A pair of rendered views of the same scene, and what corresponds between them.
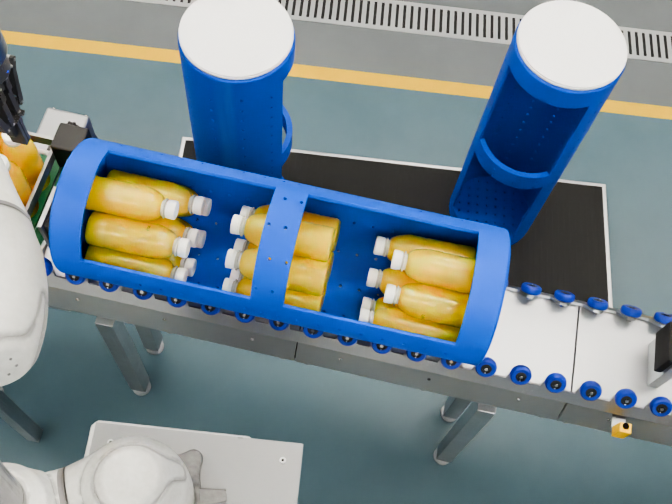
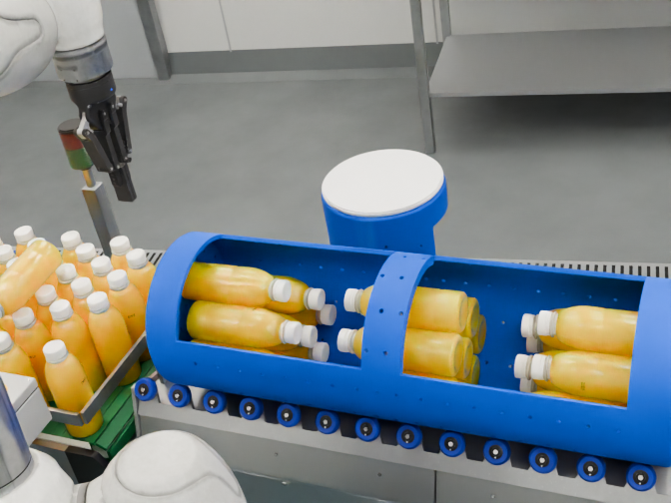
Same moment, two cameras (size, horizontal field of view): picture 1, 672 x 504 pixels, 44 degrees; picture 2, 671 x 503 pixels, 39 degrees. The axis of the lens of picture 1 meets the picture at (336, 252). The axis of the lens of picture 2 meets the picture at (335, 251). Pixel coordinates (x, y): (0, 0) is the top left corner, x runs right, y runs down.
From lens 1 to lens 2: 73 cm
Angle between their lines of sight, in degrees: 33
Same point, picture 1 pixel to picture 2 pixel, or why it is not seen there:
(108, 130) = not seen: hidden behind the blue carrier
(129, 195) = (236, 272)
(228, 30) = (373, 179)
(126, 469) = (158, 448)
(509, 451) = not seen: outside the picture
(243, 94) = (387, 237)
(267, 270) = (378, 324)
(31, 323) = (12, 15)
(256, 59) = (400, 198)
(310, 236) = (434, 296)
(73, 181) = (178, 252)
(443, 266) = (602, 316)
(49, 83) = not seen: hidden behind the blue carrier
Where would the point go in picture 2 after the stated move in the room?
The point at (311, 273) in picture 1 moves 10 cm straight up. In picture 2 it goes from (436, 340) to (431, 290)
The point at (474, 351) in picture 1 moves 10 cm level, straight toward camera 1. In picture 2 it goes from (655, 417) to (617, 460)
